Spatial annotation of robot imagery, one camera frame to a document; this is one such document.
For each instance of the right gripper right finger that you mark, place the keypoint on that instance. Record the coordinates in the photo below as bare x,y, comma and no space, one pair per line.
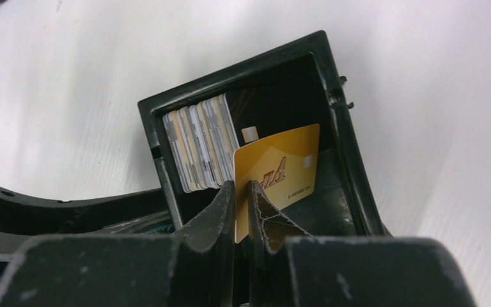
270,268

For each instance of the black plastic tray box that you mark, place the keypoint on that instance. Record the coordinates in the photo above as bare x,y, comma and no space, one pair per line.
342,202

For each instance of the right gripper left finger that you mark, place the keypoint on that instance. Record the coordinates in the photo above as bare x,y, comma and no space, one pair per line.
203,273

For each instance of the stack of credit cards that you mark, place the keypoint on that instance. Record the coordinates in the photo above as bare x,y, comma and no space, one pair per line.
204,136

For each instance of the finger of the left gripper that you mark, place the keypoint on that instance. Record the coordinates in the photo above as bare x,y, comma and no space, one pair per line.
23,217

